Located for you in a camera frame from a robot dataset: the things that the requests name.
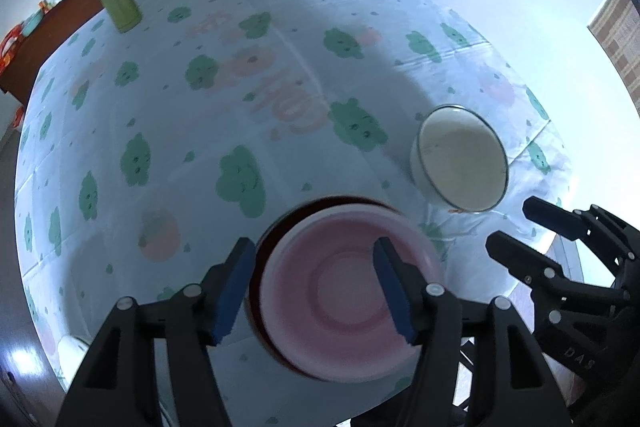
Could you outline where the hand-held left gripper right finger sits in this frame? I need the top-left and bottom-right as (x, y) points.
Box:
(372, 236), (574, 427)

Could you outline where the cloud printed tablecloth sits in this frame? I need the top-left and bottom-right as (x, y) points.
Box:
(14, 0), (573, 427)

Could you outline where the pink bowl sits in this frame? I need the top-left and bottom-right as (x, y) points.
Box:
(260, 203), (445, 383)

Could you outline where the white enamel bowl dark rim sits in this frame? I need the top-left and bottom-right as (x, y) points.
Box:
(410, 104), (510, 214)

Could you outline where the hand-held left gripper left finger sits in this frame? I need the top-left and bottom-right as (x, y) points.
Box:
(55, 237), (257, 427)

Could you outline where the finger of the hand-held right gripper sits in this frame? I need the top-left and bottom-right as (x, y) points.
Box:
(485, 231), (632, 309)
(522, 196), (640, 269)

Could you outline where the brown wooden cabinet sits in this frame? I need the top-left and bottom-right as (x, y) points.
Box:
(0, 0), (345, 108)

